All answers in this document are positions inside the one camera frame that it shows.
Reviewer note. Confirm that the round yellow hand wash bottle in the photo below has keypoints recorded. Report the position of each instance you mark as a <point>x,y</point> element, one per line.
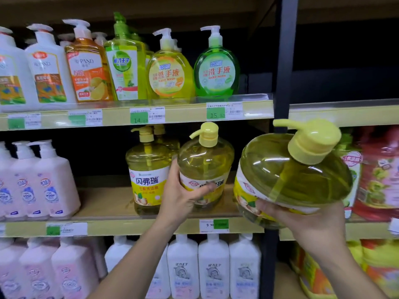
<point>168,76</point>

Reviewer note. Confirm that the person's right hand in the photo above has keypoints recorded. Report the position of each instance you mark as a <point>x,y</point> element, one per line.
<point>318,230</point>

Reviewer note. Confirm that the white bottle colourful label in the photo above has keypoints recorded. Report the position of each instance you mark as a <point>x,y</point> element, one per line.
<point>12,80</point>
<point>50,77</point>

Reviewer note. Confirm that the right green dish soap bottle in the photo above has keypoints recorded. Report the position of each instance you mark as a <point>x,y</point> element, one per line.
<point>355,171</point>

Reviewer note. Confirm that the green white price tag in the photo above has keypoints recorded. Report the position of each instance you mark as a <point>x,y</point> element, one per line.
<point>393,227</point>
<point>24,121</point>
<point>147,115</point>
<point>224,111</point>
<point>214,226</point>
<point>85,118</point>
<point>67,229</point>

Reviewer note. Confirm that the orange bottle lemon label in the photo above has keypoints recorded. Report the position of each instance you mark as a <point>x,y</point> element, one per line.
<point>88,74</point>

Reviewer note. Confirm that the round green hand wash bottle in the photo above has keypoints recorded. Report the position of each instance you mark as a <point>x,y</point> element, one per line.
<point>216,74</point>

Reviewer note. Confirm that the left pink pump bottle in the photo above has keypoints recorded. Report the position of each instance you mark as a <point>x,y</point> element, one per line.
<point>378,177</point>

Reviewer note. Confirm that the yellow dish soap pump bottle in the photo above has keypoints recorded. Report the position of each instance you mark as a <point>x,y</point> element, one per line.
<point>149,183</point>
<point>202,158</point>
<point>170,143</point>
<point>296,180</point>

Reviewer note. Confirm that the person's left forearm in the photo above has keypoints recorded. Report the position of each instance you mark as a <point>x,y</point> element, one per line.
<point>131,267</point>

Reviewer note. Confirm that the person's left hand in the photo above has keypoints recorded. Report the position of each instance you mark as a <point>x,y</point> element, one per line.
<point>176,202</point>

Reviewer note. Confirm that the wooden shelf rack black frame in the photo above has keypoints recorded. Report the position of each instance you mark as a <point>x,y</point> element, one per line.
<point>103,199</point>

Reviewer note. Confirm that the pale pink pump bottle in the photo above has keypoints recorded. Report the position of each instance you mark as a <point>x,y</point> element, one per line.
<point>4,183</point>
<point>25,183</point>
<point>56,183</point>

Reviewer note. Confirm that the person's right forearm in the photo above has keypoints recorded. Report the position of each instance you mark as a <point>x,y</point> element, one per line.
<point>349,277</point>

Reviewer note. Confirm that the tall yellow green bottle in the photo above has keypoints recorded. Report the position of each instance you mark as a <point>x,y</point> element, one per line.
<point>124,71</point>

